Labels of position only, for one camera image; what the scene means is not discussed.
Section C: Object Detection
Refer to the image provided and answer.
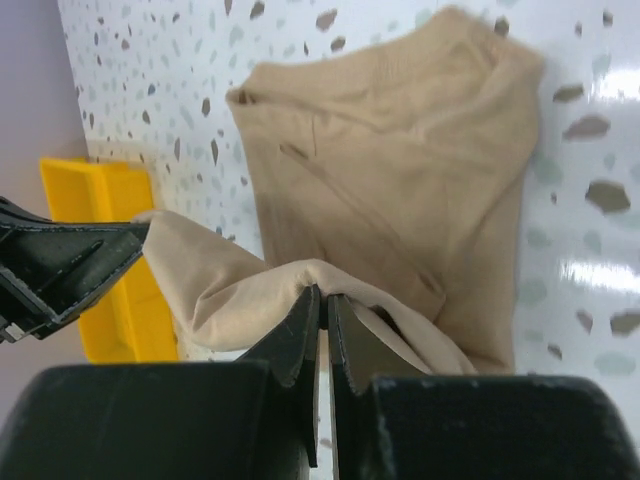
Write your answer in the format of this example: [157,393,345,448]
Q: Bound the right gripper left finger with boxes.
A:
[234,286,321,468]

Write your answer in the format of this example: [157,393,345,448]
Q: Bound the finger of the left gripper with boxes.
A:
[1,197,149,343]

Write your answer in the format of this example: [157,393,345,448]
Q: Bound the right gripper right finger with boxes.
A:
[327,296,429,479]

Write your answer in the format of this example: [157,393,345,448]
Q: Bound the beige t shirt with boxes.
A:
[143,8,544,375]

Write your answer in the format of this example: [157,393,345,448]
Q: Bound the yellow plastic tray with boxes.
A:
[38,155,181,364]

